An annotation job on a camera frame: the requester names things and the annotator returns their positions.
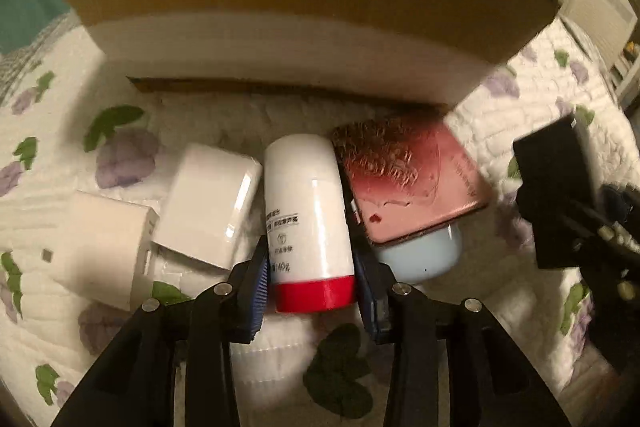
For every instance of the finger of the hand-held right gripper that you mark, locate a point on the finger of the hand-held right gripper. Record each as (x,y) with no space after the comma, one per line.
(617,227)

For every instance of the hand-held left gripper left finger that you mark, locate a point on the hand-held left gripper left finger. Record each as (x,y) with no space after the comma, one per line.
(255,289)

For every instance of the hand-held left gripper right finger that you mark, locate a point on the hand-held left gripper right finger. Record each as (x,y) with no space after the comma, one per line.
(372,302)

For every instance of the black rectangular box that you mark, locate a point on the black rectangular box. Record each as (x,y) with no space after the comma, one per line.
(557,192)

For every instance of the white bottle with red cap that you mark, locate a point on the white bottle with red cap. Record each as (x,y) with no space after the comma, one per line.
(312,222)

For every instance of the cardboard box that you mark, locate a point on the cardboard box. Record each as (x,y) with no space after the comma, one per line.
(310,2)

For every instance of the light blue rounded case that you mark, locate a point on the light blue rounded case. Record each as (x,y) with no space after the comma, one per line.
(420,257)

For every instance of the white rounded box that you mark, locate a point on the white rounded box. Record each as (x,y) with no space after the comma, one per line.
(207,207)

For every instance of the pink flat box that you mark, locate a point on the pink flat box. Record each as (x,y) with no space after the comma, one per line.
(410,177)

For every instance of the white square box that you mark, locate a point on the white square box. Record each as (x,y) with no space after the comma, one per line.
(102,247)

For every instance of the floral quilted blanket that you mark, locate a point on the floral quilted blanket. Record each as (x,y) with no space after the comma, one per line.
(75,167)

